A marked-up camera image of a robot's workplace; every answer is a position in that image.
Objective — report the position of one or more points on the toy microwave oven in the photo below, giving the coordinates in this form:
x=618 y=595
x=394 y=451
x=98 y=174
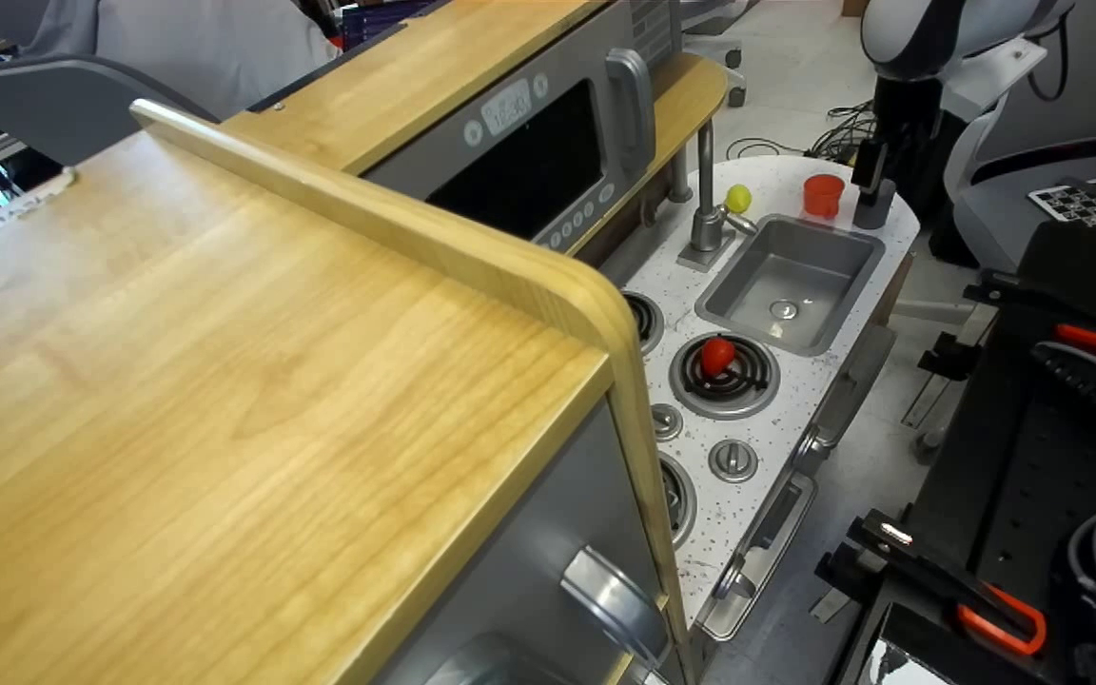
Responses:
x=557 y=141

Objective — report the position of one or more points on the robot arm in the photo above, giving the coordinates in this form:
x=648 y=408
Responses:
x=912 y=45

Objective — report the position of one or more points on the red toy tomato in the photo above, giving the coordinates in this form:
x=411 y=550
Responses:
x=715 y=354

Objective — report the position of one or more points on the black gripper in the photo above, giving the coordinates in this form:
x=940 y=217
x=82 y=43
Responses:
x=906 y=117

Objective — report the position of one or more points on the gray round lid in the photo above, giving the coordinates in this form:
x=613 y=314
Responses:
x=874 y=207

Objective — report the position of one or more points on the silver toy faucet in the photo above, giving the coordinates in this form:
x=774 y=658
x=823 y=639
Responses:
x=709 y=223

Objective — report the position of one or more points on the wooden toy kitchen shelf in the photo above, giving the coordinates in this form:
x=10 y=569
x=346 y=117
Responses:
x=275 y=422

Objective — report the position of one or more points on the orange cup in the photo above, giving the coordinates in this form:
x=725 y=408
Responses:
x=823 y=196

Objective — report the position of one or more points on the black orange clamp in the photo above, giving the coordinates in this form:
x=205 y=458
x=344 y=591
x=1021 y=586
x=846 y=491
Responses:
x=980 y=610
x=1068 y=317

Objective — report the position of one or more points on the person in gray shirt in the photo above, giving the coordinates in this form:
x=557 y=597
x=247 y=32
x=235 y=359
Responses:
x=221 y=54

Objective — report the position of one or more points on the silver toy sink basin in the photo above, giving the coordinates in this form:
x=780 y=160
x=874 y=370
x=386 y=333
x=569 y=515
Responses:
x=793 y=281

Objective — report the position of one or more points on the front stove burner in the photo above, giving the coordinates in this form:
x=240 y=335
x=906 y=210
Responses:
x=745 y=389

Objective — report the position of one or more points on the yellow toy lemon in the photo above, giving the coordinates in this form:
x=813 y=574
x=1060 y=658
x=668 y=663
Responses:
x=739 y=198

